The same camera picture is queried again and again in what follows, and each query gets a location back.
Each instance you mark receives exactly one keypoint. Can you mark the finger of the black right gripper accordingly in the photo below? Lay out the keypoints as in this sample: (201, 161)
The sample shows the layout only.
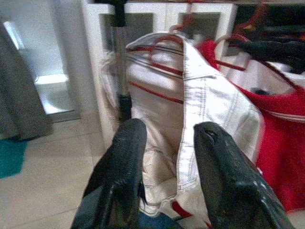
(281, 52)
(281, 32)

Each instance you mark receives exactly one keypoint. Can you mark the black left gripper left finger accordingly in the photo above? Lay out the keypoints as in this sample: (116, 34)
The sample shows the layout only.
(119, 167)

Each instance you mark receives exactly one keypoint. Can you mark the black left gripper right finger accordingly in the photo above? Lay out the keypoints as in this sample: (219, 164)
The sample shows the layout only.
(228, 181)

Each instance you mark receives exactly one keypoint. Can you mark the red white-striped garment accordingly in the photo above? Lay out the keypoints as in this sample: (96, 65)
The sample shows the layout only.
(281, 148)

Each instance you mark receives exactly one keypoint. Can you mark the white striped shirt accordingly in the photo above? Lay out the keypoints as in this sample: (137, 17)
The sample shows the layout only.
(209, 100)

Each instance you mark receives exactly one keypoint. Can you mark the chrome clothes rack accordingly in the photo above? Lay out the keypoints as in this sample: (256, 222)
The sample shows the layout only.
(124, 107)

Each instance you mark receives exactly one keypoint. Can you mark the white glass-door cabinet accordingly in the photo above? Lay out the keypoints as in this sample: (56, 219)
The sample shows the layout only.
(93, 71)

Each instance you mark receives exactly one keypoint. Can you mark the teal floor mat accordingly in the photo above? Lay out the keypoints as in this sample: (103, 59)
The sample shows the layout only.
(12, 157)

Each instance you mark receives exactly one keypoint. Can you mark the grey curtain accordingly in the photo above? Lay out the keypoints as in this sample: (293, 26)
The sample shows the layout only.
(21, 95)

